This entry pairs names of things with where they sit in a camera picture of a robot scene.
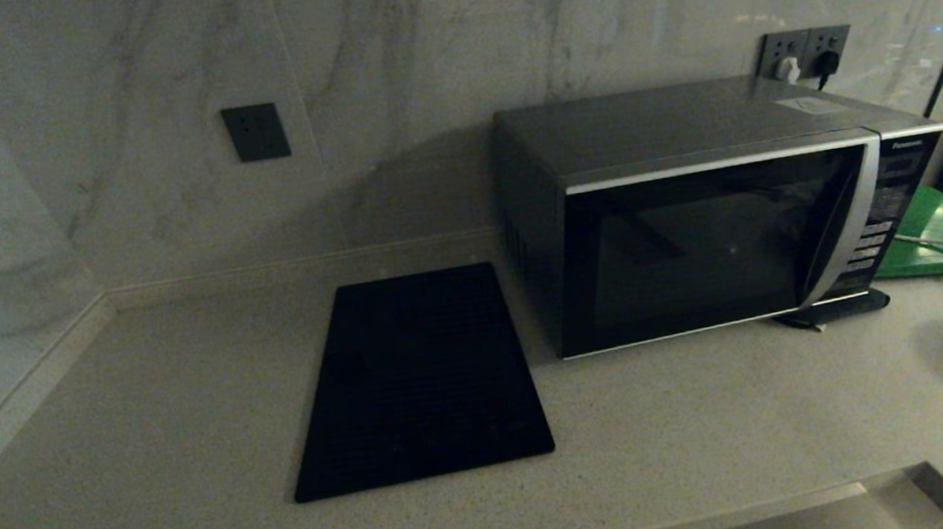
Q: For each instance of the dark single wall socket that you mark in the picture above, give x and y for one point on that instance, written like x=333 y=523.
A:
x=255 y=132

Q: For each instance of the silver black microwave oven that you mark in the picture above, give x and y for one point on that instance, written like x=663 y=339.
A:
x=642 y=125

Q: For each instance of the black induction cooktop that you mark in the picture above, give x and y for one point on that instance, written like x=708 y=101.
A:
x=422 y=376

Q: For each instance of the dark double wall socket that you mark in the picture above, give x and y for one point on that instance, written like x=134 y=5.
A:
x=801 y=42

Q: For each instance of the black power plug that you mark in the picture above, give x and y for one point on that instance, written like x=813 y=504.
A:
x=827 y=62

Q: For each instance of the white power plug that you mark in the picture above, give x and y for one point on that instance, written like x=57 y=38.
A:
x=788 y=70

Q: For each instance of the black glass microwave door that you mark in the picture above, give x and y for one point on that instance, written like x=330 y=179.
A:
x=683 y=249

